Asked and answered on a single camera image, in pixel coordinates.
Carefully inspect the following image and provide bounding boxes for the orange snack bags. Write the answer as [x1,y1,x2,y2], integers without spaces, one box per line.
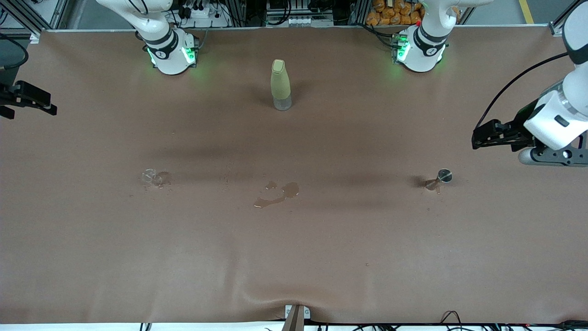
[366,0,425,26]

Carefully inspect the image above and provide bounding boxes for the black cable bundle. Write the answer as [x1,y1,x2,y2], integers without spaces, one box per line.
[440,310,588,331]

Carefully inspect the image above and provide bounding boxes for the black electronics box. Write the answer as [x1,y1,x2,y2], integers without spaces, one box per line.
[266,0,334,21]

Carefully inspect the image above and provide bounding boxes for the large spilled liquid puddle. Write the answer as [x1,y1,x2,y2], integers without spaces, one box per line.
[254,181,301,209]

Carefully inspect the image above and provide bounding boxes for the aluminium frame post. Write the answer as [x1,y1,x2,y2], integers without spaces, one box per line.
[550,0,579,37]
[0,0,69,38]

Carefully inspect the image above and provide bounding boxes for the clear glass measuring beaker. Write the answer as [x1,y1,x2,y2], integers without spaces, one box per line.
[141,168,164,187]

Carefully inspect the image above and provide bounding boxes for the wooden camera stand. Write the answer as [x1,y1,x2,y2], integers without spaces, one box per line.
[282,304,311,331]

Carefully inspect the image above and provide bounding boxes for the white power strip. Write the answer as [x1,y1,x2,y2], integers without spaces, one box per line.
[183,4,230,21]

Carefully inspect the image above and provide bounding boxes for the white terminal strip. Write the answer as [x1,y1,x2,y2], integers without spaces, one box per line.
[288,16,334,27]

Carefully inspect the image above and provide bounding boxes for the green shaker bottle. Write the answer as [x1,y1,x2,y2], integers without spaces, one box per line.
[270,59,293,112]

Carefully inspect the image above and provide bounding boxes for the brown table mat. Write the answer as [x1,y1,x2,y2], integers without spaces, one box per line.
[0,25,588,325]

